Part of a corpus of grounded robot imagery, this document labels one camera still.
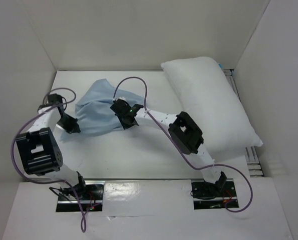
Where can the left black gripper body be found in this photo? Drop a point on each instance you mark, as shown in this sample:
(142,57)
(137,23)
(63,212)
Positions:
(68,123)

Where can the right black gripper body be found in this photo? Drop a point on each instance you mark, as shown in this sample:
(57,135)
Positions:
(123,118)

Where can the light blue pillowcase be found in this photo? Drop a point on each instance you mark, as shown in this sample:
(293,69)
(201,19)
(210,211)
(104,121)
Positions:
(95,118)

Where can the white pillow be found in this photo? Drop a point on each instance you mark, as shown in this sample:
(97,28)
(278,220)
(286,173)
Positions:
(205,94)

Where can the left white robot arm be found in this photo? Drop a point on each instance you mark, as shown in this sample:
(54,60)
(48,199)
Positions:
(40,153)

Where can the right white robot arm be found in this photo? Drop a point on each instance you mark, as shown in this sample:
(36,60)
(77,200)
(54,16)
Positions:
(180,128)

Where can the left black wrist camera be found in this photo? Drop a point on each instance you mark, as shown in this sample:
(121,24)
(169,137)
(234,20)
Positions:
(53,100)

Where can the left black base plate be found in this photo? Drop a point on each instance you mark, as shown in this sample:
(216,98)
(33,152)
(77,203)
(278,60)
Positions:
(91,200)

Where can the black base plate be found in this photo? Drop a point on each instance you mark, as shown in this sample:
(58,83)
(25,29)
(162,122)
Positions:
(207,197)
(91,200)

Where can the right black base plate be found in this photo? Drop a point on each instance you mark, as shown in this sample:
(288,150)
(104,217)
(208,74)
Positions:
(207,197)

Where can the aluminium rail frame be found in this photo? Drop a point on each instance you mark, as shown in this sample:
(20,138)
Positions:
(254,166)

